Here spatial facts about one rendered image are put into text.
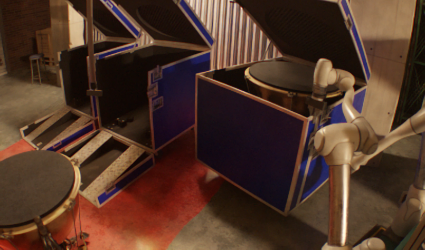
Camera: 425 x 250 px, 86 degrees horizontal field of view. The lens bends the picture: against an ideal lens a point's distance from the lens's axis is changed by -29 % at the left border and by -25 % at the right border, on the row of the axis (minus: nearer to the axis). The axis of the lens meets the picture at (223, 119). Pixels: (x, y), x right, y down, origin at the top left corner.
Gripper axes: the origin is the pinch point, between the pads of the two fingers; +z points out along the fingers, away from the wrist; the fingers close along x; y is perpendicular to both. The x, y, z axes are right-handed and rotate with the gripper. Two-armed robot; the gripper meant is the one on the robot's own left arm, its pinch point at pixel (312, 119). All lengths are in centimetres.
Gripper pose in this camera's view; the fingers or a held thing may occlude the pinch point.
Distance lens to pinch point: 183.9
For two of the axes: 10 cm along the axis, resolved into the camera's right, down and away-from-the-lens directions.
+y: -7.1, 1.1, -7.0
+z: -1.7, 9.3, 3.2
